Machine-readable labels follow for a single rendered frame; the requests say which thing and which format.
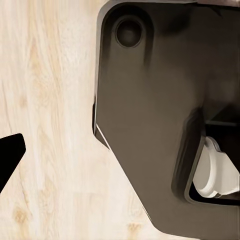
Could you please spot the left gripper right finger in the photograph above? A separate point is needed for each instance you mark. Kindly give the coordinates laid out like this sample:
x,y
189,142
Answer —
x,y
232,149

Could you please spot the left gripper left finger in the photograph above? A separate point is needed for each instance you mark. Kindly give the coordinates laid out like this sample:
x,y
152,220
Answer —
x,y
12,150

